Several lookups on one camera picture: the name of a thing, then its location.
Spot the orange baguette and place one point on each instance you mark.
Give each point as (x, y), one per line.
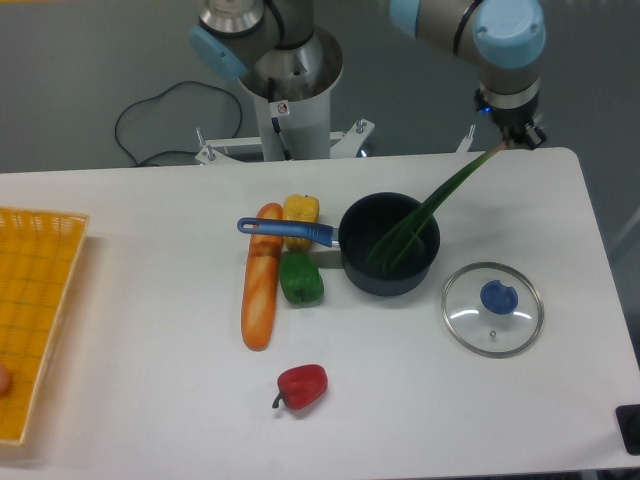
(258, 308)

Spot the black corner device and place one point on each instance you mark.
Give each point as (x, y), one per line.
(628, 418)

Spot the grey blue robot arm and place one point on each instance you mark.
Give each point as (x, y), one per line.
(503, 39)

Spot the green bell pepper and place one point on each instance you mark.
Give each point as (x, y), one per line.
(300, 279)

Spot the green onion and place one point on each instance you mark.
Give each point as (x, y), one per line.
(390, 250)

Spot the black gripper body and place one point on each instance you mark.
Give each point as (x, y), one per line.
(510, 113)

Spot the red bell pepper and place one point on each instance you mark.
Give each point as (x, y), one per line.
(301, 386)

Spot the dark pot blue handle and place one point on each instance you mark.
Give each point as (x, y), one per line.
(361, 226)

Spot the yellow woven basket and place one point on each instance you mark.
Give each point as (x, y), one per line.
(39, 252)

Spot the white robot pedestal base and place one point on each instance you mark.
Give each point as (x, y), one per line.
(290, 115)

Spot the glass lid blue knob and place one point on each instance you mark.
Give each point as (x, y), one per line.
(492, 309)

